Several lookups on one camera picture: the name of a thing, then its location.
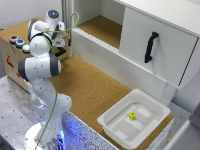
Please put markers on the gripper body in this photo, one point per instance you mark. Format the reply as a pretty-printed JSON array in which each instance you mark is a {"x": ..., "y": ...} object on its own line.
[{"x": 58, "y": 40}]

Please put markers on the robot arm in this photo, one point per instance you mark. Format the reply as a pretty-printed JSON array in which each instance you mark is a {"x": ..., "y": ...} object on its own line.
[{"x": 40, "y": 68}]

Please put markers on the green button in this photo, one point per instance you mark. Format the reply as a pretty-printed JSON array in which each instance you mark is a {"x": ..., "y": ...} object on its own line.
[{"x": 26, "y": 48}]

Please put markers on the blue button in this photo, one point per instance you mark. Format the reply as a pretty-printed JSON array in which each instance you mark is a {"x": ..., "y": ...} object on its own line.
[{"x": 20, "y": 42}]

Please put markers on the red button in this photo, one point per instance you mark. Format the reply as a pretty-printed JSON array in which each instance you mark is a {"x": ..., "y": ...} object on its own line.
[{"x": 13, "y": 39}]

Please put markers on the white cabinet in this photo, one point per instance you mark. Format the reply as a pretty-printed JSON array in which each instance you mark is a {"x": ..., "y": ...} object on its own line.
[{"x": 100, "y": 61}]

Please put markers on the yellow block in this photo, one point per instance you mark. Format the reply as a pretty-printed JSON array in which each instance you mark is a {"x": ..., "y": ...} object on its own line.
[{"x": 132, "y": 116}]

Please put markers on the white sliding door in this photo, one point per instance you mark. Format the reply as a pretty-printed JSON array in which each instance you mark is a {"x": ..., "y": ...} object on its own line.
[{"x": 166, "y": 50}]

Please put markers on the white plastic box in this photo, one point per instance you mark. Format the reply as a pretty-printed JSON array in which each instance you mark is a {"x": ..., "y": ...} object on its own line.
[{"x": 123, "y": 128}]

